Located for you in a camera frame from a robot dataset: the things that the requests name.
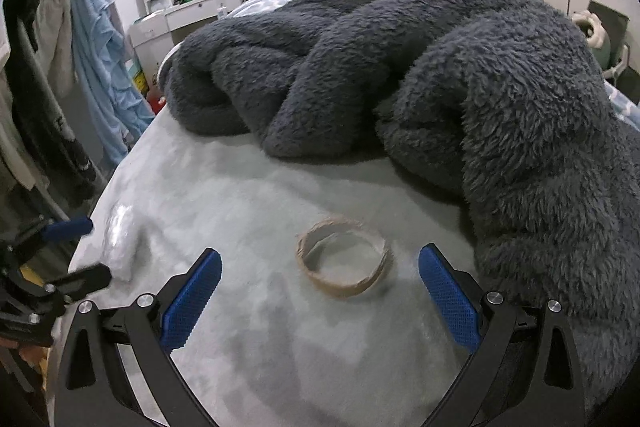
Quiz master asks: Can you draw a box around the black fleece coat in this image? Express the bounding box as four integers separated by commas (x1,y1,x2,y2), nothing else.
5,0,96,208

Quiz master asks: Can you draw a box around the dark grey fleece blanket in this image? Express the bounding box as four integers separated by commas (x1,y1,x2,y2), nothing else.
162,0,640,388

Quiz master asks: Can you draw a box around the grey bed sheet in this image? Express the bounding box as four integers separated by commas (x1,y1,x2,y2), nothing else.
47,109,601,427

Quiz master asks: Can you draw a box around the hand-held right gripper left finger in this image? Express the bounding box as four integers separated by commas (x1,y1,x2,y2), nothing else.
54,247,223,427

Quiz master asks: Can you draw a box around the light blue robe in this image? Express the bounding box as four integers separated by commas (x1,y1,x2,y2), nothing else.
62,0,156,170

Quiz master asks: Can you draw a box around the black and white chair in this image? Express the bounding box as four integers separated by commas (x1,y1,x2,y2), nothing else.
587,0,631,82

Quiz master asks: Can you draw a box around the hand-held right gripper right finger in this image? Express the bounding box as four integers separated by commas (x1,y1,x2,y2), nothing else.
418,243,586,427

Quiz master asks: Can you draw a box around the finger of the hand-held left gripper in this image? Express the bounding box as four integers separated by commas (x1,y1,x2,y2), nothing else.
7,216,95,253
45,263,112,303

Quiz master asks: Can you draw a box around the clear plastic bag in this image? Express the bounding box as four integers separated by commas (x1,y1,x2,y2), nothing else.
102,202,143,284

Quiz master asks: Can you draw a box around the torn cardboard ring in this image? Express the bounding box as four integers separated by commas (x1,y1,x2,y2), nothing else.
295,217,392,301

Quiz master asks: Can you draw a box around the white dressing table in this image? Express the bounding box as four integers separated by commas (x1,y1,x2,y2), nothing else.
127,0,246,78

